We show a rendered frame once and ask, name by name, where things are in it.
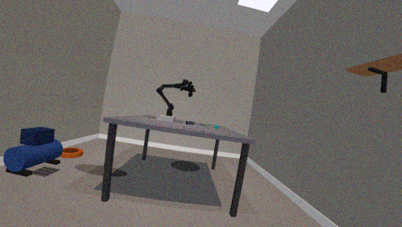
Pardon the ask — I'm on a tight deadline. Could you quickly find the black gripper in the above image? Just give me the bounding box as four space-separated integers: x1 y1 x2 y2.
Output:
184 81 196 97

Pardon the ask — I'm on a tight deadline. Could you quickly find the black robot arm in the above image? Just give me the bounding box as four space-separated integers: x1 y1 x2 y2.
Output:
156 79 188 116

